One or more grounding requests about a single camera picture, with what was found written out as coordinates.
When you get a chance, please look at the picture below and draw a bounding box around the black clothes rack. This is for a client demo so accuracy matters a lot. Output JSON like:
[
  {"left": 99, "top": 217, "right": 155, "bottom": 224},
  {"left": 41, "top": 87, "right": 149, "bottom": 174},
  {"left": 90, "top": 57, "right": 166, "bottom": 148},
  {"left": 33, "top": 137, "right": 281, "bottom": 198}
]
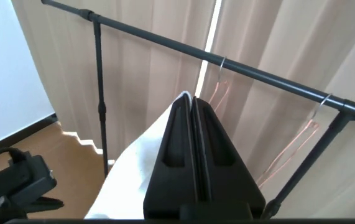
[{"left": 41, "top": 0, "right": 355, "bottom": 220}]

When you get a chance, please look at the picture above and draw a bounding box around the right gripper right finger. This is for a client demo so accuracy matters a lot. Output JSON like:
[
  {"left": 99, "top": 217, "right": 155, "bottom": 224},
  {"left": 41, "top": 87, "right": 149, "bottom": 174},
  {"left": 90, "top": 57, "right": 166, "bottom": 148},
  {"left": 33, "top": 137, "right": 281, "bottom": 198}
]
[{"left": 191, "top": 96, "right": 266, "bottom": 219}]

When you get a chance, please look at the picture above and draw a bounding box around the pink clothes hanger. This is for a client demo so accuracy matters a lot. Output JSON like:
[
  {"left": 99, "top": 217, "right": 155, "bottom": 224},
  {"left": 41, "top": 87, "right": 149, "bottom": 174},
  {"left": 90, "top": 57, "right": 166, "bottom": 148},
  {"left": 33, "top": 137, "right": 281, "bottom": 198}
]
[
  {"left": 208, "top": 55, "right": 230, "bottom": 113},
  {"left": 256, "top": 93, "right": 333, "bottom": 189}
]

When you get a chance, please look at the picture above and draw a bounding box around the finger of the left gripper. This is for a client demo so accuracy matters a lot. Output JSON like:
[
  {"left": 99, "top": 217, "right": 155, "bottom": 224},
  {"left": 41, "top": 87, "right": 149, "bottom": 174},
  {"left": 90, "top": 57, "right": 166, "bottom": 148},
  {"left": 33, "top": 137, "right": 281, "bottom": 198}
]
[{"left": 24, "top": 196, "right": 65, "bottom": 214}]

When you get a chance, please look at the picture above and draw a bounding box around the white printed shirt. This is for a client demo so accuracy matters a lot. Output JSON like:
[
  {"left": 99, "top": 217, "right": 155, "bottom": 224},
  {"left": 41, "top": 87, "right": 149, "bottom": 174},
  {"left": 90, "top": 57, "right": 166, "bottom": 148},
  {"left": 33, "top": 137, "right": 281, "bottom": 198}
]
[{"left": 84, "top": 90, "right": 193, "bottom": 220}]

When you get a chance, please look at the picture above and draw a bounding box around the beige curtain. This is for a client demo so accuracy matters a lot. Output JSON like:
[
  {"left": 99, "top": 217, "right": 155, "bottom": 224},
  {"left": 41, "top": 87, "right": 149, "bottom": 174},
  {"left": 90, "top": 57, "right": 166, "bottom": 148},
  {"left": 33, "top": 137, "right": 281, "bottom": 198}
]
[{"left": 11, "top": 0, "right": 355, "bottom": 218}]

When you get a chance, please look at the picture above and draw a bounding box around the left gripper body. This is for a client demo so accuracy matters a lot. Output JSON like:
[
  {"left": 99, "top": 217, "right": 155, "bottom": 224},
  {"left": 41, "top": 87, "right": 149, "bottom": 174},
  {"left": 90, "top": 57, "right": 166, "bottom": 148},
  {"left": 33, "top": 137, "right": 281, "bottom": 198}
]
[{"left": 0, "top": 198, "right": 29, "bottom": 220}]

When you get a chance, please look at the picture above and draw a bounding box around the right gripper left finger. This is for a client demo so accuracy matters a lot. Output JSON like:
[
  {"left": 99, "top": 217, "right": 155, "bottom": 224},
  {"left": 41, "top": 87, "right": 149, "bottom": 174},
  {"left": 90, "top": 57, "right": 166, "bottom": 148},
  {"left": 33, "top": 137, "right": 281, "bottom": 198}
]
[{"left": 142, "top": 94, "right": 200, "bottom": 219}]

